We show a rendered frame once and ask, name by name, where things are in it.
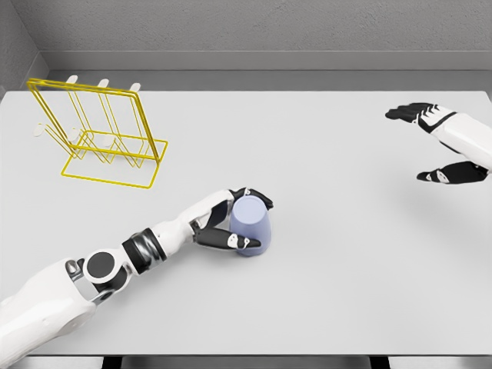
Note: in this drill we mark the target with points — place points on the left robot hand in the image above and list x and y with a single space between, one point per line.
207 219

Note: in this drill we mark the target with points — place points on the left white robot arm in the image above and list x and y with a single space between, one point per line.
57 296

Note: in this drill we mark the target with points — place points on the lavender cup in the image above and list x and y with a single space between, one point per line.
250 225

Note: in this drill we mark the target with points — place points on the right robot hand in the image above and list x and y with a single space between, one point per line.
457 132

